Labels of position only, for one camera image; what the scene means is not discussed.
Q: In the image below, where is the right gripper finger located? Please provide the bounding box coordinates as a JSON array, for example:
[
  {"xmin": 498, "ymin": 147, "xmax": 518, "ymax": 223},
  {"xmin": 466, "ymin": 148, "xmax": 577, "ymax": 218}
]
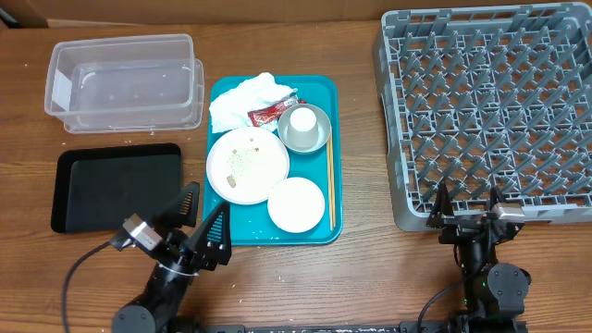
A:
[
  {"xmin": 426, "ymin": 180, "xmax": 454, "ymax": 228},
  {"xmin": 488, "ymin": 186, "xmax": 507, "ymax": 217}
]

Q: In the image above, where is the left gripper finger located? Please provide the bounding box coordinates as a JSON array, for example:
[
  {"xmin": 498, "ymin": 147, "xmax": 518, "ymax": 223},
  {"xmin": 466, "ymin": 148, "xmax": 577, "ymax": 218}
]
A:
[
  {"xmin": 154, "ymin": 181, "xmax": 200, "ymax": 228},
  {"xmin": 185, "ymin": 201, "xmax": 231, "ymax": 259}
]

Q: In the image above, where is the white napkin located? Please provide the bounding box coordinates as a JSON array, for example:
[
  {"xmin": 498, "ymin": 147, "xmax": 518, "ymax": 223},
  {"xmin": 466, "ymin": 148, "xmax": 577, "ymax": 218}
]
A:
[{"xmin": 209, "ymin": 72, "xmax": 297, "ymax": 133}]

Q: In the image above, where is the red sauce packet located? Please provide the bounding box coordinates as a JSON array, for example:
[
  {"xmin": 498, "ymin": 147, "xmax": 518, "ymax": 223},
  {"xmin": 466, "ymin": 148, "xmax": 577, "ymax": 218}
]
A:
[{"xmin": 247, "ymin": 96, "xmax": 306, "ymax": 127}]

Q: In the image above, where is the white paper cup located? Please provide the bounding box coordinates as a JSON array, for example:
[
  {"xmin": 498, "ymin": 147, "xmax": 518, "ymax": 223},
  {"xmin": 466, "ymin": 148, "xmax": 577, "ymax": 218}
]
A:
[{"xmin": 288, "ymin": 107, "xmax": 318, "ymax": 150}]

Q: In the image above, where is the grey metal bowl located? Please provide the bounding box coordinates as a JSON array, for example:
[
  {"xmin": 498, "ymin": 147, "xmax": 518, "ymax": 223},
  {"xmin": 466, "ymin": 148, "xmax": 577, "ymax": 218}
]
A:
[{"xmin": 277, "ymin": 104, "xmax": 332, "ymax": 154}]

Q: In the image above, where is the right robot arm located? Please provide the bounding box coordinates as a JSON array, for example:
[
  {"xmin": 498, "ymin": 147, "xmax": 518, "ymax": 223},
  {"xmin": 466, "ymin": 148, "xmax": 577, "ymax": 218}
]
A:
[{"xmin": 416, "ymin": 181, "xmax": 532, "ymax": 333}]

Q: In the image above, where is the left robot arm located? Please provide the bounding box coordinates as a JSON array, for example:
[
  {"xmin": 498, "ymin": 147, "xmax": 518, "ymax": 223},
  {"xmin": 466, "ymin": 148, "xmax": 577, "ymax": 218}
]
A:
[{"xmin": 110, "ymin": 182, "xmax": 231, "ymax": 332}]

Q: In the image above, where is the grey dishwasher rack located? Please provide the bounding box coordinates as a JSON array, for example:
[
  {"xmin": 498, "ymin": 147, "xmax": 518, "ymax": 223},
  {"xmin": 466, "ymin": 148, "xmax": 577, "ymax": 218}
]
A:
[{"xmin": 373, "ymin": 2, "xmax": 591, "ymax": 231}]

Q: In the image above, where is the teal serving tray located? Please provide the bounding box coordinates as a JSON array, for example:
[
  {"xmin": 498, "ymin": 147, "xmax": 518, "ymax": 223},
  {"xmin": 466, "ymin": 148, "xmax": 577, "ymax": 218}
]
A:
[{"xmin": 203, "ymin": 75, "xmax": 343, "ymax": 246}]

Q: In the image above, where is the large white dirty plate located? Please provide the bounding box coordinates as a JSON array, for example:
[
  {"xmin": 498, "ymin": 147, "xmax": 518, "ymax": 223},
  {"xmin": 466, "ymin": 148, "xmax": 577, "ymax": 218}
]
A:
[{"xmin": 206, "ymin": 127, "xmax": 290, "ymax": 205}]

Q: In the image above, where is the black tray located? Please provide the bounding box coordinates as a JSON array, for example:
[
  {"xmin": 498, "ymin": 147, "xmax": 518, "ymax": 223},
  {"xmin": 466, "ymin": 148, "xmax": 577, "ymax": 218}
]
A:
[{"xmin": 51, "ymin": 143, "xmax": 182, "ymax": 233}]

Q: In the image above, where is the clear plastic bin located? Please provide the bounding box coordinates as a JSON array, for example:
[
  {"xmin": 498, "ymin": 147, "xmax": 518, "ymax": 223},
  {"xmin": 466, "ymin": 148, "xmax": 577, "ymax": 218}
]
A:
[{"xmin": 44, "ymin": 34, "xmax": 204, "ymax": 134}]

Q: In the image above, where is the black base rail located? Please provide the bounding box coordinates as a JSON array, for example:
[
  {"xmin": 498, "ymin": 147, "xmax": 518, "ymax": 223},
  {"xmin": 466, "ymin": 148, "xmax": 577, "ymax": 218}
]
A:
[{"xmin": 184, "ymin": 321, "xmax": 528, "ymax": 333}]

